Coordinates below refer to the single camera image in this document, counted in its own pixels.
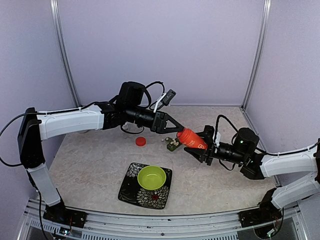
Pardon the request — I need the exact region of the lime green bowl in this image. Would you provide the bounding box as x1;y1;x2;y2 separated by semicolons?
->
137;165;167;191

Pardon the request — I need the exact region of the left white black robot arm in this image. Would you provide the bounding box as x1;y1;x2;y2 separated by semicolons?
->
17;81;184;223

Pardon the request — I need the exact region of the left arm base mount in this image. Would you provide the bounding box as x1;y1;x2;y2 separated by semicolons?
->
43;208;87;229

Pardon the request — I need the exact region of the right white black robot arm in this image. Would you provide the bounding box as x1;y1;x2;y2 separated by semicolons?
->
176;125;320;222

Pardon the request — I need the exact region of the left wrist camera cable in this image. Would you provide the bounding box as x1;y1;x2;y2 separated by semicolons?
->
144;80;167;106

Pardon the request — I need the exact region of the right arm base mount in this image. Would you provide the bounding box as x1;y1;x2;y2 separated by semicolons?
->
238;204;283;228

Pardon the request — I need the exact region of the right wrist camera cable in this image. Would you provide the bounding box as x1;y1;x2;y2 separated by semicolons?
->
214;114;240;141

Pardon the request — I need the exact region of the right aluminium frame post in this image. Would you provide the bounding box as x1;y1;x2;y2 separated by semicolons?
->
241;0;272;112

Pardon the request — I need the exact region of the black floral square plate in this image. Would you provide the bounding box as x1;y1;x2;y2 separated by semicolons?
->
118;162;173;210

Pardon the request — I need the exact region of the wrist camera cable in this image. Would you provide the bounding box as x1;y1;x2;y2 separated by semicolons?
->
144;80;167;106
214;114;240;141

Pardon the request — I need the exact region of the green pill organizer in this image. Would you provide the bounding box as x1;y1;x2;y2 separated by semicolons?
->
165;137;182;152

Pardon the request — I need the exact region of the red bottle cap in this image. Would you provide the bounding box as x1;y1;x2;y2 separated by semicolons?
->
135;136;147;147

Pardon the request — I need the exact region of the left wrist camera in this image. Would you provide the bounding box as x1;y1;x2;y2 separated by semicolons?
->
161;89;176;106

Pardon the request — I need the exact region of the red pill bottle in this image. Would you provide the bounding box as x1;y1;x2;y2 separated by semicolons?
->
176;128;208;150

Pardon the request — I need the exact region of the left aluminium frame post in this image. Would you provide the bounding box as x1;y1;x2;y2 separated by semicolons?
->
50;0;81;107

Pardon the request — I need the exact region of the front aluminium rail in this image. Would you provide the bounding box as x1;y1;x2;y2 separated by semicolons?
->
24;197;301;240

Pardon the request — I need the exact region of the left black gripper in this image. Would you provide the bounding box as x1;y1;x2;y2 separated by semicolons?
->
126;104;185;135

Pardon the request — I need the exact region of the aluminium frame post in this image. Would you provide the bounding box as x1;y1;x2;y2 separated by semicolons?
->
50;0;81;107
241;0;272;112

